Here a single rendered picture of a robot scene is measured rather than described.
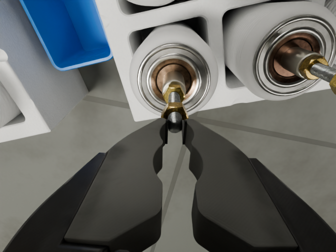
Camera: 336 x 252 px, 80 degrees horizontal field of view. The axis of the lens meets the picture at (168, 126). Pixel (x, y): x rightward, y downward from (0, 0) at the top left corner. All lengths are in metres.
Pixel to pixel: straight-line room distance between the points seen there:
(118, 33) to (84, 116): 0.32
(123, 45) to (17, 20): 0.19
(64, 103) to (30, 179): 0.41
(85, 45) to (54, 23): 0.08
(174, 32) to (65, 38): 0.28
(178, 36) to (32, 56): 0.26
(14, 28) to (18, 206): 0.66
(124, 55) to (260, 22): 0.16
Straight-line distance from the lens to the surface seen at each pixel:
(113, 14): 0.28
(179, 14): 0.28
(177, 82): 0.18
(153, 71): 0.21
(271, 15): 0.23
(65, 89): 0.45
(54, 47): 0.41
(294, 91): 0.25
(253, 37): 0.22
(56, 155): 0.67
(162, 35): 0.21
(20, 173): 0.79
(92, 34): 0.48
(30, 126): 0.39
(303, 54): 0.21
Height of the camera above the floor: 0.46
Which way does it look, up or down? 60 degrees down
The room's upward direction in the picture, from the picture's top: 178 degrees counter-clockwise
